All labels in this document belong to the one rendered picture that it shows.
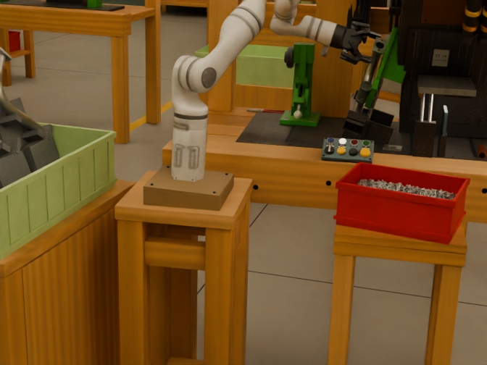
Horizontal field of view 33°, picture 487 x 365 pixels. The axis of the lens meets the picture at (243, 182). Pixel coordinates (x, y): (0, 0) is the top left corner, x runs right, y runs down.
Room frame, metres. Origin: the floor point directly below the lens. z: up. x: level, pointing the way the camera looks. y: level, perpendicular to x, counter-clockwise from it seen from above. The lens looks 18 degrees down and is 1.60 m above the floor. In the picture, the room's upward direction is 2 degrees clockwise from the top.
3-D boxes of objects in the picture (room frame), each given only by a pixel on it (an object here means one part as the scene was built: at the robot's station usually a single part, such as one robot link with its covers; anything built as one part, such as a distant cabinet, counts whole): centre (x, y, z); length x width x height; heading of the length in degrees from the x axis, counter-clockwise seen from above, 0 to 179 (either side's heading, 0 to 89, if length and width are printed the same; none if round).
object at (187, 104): (2.17, 0.14, 1.14); 0.09 x 0.09 x 0.17; 48
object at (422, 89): (2.51, -0.61, 1.11); 0.39 x 0.16 x 0.03; 170
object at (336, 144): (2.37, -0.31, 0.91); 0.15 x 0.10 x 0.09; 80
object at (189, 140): (2.17, 0.15, 0.98); 0.09 x 0.09 x 0.17; 83
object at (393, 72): (2.58, -0.46, 1.17); 0.13 x 0.12 x 0.20; 80
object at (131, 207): (2.16, 0.16, 0.83); 0.32 x 0.32 x 0.04; 81
